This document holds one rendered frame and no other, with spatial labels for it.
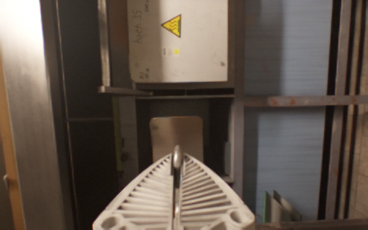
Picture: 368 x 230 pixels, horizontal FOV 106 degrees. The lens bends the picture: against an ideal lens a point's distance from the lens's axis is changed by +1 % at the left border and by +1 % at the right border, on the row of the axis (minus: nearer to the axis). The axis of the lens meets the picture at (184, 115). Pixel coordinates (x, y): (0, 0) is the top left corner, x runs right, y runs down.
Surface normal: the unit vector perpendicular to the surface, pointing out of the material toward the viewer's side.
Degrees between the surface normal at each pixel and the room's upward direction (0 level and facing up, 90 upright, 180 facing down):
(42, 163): 80
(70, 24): 90
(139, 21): 90
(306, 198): 90
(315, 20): 90
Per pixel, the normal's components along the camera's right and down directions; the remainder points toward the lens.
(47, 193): -0.16, 0.09
